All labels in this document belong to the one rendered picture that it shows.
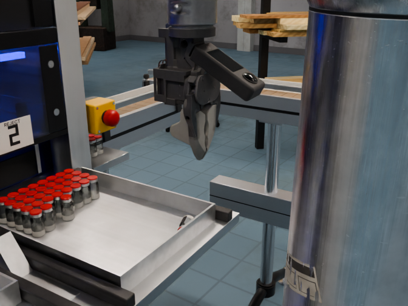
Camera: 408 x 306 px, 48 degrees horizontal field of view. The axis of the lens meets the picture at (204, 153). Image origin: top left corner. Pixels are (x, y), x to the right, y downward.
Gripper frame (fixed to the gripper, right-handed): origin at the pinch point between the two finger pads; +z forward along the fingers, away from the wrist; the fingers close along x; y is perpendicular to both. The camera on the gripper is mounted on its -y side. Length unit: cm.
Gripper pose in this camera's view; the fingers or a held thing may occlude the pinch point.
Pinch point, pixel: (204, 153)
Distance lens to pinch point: 74.9
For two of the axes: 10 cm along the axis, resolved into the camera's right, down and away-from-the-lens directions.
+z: 0.0, 9.4, 3.5
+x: -5.2, 3.0, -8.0
